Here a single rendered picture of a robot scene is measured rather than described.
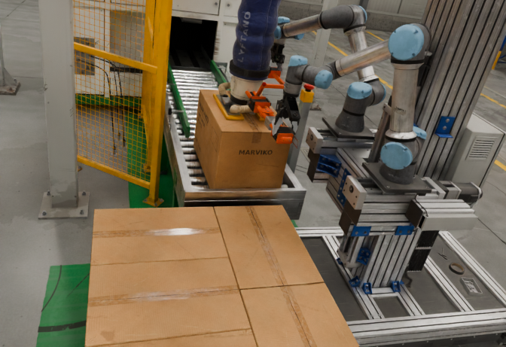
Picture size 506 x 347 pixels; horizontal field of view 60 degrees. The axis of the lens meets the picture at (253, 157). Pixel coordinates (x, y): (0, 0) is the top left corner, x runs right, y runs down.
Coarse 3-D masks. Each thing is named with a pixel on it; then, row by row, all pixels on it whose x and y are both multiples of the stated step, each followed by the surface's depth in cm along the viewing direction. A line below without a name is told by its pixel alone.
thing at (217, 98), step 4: (216, 96) 257; (220, 96) 257; (224, 96) 252; (228, 96) 259; (216, 100) 254; (220, 100) 252; (220, 104) 248; (232, 104) 243; (220, 108) 246; (224, 108) 242; (228, 108) 243; (224, 112) 238; (228, 112) 238; (224, 116) 237; (228, 116) 235; (232, 116) 235; (236, 116) 236; (240, 116) 237
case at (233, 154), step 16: (208, 96) 261; (208, 112) 250; (208, 128) 250; (224, 128) 225; (240, 128) 229; (256, 128) 232; (208, 144) 250; (224, 144) 226; (240, 144) 229; (256, 144) 232; (272, 144) 235; (288, 144) 238; (208, 160) 250; (224, 160) 231; (240, 160) 234; (256, 160) 237; (272, 160) 240; (208, 176) 250; (224, 176) 236; (240, 176) 239; (256, 176) 242; (272, 176) 245
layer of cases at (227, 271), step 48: (96, 240) 195; (144, 240) 200; (192, 240) 206; (240, 240) 212; (288, 240) 218; (96, 288) 171; (144, 288) 175; (192, 288) 179; (240, 288) 184; (288, 288) 188; (96, 336) 152; (144, 336) 156; (192, 336) 159; (240, 336) 162; (288, 336) 166; (336, 336) 170
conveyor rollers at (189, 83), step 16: (176, 80) 398; (192, 80) 403; (208, 80) 415; (192, 96) 371; (176, 112) 336; (192, 112) 340; (192, 128) 316; (192, 144) 292; (192, 160) 277; (192, 176) 262
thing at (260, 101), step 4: (252, 96) 227; (256, 96) 228; (260, 96) 228; (264, 96) 230; (252, 100) 223; (256, 100) 226; (260, 100) 227; (264, 100) 228; (268, 100) 227; (248, 104) 228; (252, 104) 222; (256, 104) 221; (260, 104) 222; (264, 104) 222; (268, 104) 223; (252, 108) 223; (256, 108) 222; (256, 112) 223
